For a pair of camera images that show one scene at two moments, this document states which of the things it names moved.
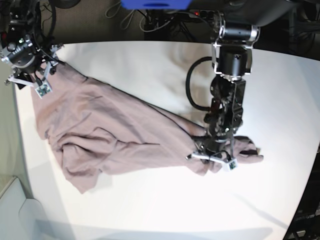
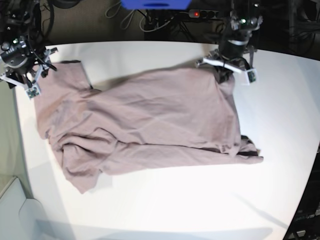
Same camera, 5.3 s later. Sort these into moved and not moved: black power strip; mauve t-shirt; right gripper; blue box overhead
Moved: mauve t-shirt; right gripper
Not moved: black power strip; blue box overhead
